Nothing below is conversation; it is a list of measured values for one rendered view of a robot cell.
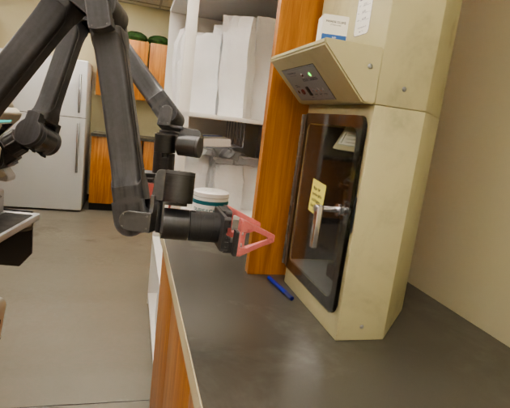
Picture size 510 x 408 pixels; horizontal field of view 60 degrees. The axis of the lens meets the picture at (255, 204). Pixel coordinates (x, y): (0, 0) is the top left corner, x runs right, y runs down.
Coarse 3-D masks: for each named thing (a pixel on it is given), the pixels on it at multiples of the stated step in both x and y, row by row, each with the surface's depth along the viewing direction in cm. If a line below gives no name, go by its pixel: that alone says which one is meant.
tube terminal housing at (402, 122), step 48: (336, 0) 99; (384, 0) 79; (432, 0) 79; (384, 48) 78; (432, 48) 81; (384, 96) 80; (432, 96) 86; (384, 144) 82; (432, 144) 99; (384, 192) 84; (384, 240) 87; (384, 288) 89; (336, 336) 88; (384, 336) 92
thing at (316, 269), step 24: (312, 120) 104; (336, 120) 92; (360, 120) 82; (312, 144) 103; (336, 144) 91; (360, 144) 82; (312, 168) 102; (336, 168) 90; (336, 192) 90; (312, 216) 100; (336, 216) 89; (336, 240) 88; (288, 264) 113; (312, 264) 98; (336, 264) 88; (312, 288) 98; (336, 288) 87
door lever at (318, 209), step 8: (312, 208) 87; (320, 208) 86; (328, 208) 87; (336, 208) 88; (320, 216) 87; (312, 224) 88; (320, 224) 87; (312, 232) 87; (312, 240) 88; (312, 248) 88
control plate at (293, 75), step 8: (312, 64) 85; (288, 72) 100; (296, 72) 96; (304, 72) 92; (312, 72) 88; (288, 80) 104; (296, 80) 99; (304, 80) 95; (312, 80) 91; (320, 80) 88; (296, 88) 103; (304, 88) 98; (320, 88) 91; (328, 88) 87; (304, 96) 102; (312, 96) 98; (320, 96) 94; (328, 96) 90
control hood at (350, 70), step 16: (304, 48) 84; (320, 48) 78; (336, 48) 76; (352, 48) 76; (368, 48) 77; (288, 64) 96; (304, 64) 89; (320, 64) 83; (336, 64) 77; (352, 64) 77; (368, 64) 78; (336, 80) 82; (352, 80) 78; (368, 80) 79; (336, 96) 87; (352, 96) 81; (368, 96) 79
